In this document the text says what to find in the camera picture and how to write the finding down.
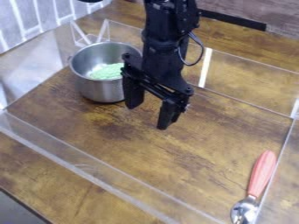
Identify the clear acrylic enclosure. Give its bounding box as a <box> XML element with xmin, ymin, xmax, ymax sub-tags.
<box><xmin>0</xmin><ymin>18</ymin><xmax>299</xmax><ymax>224</ymax></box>

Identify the black cable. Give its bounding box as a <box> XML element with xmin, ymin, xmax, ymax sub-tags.
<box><xmin>176</xmin><ymin>31</ymin><xmax>205</xmax><ymax>67</ymax></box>

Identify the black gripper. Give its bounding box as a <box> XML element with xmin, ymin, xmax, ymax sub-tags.
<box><xmin>121</xmin><ymin>45</ymin><xmax>193</xmax><ymax>130</ymax></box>

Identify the green object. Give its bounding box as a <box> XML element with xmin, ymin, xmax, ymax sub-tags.
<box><xmin>89</xmin><ymin>63</ymin><xmax>124</xmax><ymax>80</ymax></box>

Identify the silver pot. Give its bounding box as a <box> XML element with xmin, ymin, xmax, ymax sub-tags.
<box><xmin>69</xmin><ymin>41</ymin><xmax>141</xmax><ymax>103</ymax></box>

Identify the red handled metal spoon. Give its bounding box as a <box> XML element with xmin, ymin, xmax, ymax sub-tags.
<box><xmin>229</xmin><ymin>150</ymin><xmax>276</xmax><ymax>224</ymax></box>

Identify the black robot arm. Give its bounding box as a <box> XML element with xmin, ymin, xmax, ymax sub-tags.
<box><xmin>121</xmin><ymin>0</ymin><xmax>201</xmax><ymax>130</ymax></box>

